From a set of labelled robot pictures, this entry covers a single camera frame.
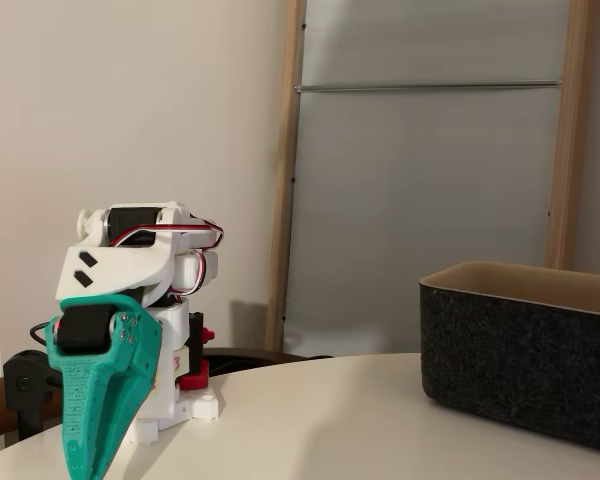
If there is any wooden frame with frosted panel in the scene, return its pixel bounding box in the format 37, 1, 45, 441
263, 0, 600, 354

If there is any thin metal rod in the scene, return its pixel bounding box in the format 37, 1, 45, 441
293, 79, 565, 94

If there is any black clamp with red pad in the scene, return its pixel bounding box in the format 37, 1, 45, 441
178, 310, 216, 392
2, 349, 64, 441

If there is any dark grey felt box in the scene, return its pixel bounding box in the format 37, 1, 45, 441
418, 259, 600, 457

